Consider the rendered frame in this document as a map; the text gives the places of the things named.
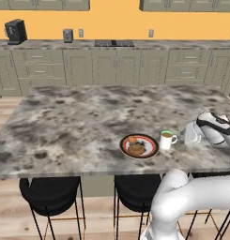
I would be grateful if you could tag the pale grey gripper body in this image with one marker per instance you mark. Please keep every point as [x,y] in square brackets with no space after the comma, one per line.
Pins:
[192,135]

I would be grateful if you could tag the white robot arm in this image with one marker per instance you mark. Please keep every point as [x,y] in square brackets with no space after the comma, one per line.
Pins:
[182,200]

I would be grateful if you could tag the red rimmed dark plate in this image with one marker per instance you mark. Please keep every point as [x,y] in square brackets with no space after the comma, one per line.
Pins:
[150,146]

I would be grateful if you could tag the grey-green counter base panel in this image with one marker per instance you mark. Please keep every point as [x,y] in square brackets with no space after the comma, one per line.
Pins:
[97,185]

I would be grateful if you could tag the black coffee machine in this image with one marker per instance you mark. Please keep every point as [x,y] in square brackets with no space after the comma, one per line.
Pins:
[15,31]

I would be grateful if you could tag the white mug with green rim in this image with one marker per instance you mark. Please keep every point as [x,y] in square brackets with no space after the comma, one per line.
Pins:
[165,142]

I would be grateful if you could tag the large brown pastry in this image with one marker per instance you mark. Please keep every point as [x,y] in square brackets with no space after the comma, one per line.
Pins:
[136,150]

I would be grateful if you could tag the small brown pastry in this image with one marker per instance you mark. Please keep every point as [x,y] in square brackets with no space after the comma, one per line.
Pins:
[132,139]

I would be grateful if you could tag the black bar stool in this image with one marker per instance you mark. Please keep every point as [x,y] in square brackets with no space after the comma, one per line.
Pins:
[49,195]
[224,222]
[135,192]

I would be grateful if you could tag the grey-green base cupboard run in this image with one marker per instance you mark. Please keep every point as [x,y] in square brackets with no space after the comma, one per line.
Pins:
[104,67]

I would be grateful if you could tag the black hob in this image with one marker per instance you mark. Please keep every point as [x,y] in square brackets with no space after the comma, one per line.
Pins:
[114,43]

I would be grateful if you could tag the grey wall socket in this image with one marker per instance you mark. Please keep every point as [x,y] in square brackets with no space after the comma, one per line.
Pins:
[150,33]
[80,33]

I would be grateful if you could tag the grey-green wall cupboard run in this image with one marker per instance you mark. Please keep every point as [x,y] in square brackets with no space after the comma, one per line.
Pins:
[41,4]
[188,5]

